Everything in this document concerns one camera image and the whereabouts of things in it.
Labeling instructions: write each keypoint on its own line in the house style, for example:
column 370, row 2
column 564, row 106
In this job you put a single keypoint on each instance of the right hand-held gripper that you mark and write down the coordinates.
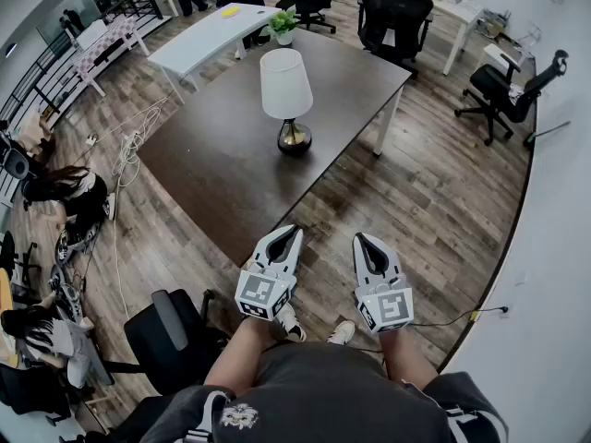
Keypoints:
column 390, row 307

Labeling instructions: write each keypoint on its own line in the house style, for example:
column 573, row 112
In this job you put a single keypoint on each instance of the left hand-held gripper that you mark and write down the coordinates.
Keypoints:
column 258, row 291

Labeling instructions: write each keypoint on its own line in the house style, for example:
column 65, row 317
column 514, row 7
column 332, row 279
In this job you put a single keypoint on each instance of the white shade table lamp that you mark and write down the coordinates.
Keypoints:
column 284, row 86

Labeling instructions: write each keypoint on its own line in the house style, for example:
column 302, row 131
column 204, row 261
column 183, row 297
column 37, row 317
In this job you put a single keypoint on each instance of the person's right forearm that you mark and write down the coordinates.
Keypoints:
column 406, row 358

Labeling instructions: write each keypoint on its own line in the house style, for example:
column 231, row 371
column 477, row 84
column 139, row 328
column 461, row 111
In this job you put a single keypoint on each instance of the person's left forearm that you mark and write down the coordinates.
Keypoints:
column 240, row 353

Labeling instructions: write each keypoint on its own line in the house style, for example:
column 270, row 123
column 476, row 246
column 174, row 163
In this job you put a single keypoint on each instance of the white long table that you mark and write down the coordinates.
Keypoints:
column 208, row 39

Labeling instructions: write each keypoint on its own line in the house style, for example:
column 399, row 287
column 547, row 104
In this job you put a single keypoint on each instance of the person's left white shoe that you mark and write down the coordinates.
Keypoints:
column 291, row 323

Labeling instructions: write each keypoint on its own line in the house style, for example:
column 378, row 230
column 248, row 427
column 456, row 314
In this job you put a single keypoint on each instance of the person's white shoe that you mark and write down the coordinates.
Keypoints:
column 291, row 323
column 342, row 332

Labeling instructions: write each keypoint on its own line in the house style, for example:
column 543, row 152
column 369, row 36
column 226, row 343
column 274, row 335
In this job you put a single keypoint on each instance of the person's right white shoe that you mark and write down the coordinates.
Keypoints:
column 342, row 332

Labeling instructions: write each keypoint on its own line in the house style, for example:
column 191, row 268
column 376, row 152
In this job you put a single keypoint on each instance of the black grey-armrest office chair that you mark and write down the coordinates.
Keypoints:
column 171, row 339

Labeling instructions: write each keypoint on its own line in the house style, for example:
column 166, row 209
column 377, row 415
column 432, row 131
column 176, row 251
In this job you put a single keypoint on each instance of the person's dark grey clothing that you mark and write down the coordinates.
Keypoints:
column 323, row 395

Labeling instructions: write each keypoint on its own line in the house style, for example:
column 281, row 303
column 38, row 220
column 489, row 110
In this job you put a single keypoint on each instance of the black headrest office chair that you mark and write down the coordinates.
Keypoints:
column 496, row 90

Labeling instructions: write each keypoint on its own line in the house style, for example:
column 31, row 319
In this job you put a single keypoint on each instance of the green potted plant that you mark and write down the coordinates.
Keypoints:
column 281, row 23

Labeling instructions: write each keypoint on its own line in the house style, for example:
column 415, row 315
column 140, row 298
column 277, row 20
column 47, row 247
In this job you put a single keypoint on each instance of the black mesh office chair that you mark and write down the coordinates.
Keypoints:
column 392, row 21

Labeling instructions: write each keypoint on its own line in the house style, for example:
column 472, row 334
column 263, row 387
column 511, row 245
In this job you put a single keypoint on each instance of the yellow object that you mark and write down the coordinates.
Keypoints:
column 229, row 12

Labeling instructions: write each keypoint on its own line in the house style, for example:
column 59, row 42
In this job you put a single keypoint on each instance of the white rectangular table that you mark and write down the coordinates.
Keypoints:
column 461, row 9

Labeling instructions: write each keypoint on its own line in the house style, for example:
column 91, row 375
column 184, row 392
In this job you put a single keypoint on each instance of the checkered cloth table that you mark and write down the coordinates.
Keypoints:
column 106, row 46

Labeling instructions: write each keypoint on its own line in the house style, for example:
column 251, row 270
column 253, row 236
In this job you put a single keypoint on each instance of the black metal railing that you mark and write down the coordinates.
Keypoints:
column 55, row 58

